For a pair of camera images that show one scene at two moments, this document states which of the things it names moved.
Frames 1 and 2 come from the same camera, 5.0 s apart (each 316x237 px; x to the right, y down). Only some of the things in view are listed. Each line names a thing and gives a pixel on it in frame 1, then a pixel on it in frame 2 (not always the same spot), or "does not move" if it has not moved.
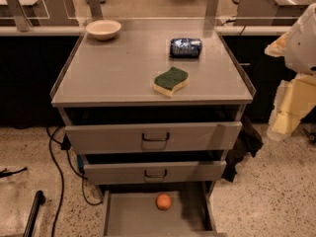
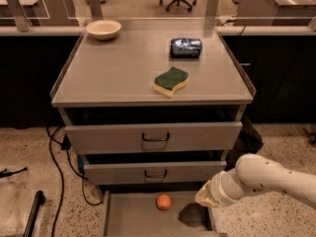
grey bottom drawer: x=193 y=212 does not move
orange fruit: x=163 y=201 does not move
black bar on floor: x=39 y=200 does not move
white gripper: x=302 y=48 -> x=214 y=189
